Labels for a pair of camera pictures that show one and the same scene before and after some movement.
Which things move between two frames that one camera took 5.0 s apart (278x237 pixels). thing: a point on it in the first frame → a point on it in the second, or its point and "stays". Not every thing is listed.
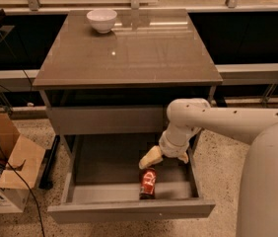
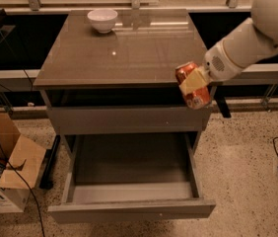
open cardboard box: [11, 165] stays
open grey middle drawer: [102, 181] stays
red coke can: [147, 191] → [196, 99]
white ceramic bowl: [103, 19] stays
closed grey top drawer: [108, 118] stays
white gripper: [173, 149] → [215, 64]
